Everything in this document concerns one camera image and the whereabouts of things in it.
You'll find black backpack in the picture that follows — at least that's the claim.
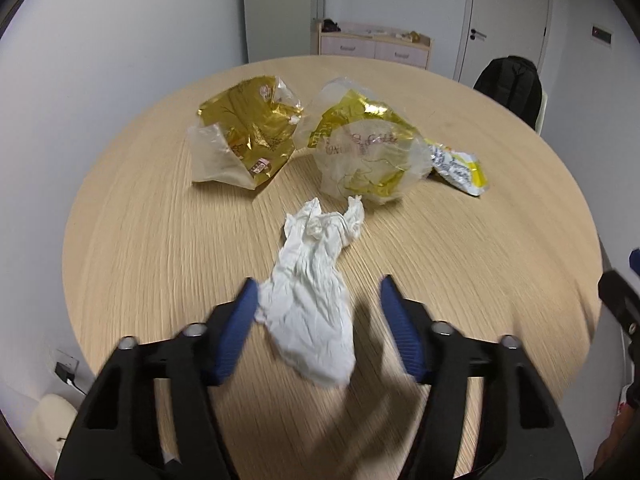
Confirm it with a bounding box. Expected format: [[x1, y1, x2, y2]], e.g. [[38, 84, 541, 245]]
[[472, 56, 544, 128]]

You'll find cream chair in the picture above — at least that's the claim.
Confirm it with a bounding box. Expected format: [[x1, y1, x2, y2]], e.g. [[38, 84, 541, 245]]
[[24, 394, 79, 462]]

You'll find white wall socket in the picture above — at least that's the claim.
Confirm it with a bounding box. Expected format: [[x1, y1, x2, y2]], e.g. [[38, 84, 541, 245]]
[[54, 349, 81, 383]]

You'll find yellow white snack wrapper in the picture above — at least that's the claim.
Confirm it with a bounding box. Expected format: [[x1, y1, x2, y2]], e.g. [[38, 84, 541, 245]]
[[425, 137, 490, 197]]

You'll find white door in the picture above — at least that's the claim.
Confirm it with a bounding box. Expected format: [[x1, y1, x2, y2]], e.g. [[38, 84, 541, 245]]
[[452, 0, 554, 84]]

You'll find crumpled gold foil wrapper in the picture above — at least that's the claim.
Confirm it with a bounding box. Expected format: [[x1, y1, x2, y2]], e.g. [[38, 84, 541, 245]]
[[186, 75, 306, 191]]

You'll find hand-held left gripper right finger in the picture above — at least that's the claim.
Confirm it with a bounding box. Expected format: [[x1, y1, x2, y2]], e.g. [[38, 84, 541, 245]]
[[380, 275, 583, 480]]

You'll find black plug cable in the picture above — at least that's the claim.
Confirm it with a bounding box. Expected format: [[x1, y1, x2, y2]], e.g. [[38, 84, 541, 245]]
[[54, 362, 88, 396]]

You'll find clear gold bread wrapper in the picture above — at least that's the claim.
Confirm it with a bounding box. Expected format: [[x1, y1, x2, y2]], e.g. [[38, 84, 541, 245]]
[[300, 77, 435, 206]]

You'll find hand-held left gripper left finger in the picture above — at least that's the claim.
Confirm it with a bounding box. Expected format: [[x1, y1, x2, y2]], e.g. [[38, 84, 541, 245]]
[[54, 277, 260, 480]]

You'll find white tissue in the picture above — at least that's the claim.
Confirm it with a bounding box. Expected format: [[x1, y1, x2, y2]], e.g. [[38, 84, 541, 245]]
[[254, 197, 365, 390]]

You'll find pink low cabinet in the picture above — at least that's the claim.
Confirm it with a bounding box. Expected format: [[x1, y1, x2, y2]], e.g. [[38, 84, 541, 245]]
[[312, 19, 435, 71]]

